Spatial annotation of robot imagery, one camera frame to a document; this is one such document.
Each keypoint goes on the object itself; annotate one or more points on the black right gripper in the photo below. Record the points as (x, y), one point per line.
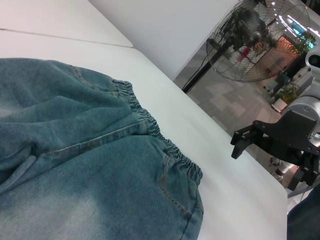
(287, 135)

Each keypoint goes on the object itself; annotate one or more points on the blue denim shorts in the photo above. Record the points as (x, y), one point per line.
(75, 150)

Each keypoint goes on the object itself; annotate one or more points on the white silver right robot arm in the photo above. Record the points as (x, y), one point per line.
(303, 107)

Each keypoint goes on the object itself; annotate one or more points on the potted plant in white pot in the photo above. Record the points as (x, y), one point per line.
(278, 104)

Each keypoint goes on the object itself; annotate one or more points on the dark clothed person leg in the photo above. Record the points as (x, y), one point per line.
(305, 220)

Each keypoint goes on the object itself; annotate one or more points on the large metal cage fan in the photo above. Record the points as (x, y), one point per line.
(258, 47)

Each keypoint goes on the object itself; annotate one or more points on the black fan stand pole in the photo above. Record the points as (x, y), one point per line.
(197, 73)

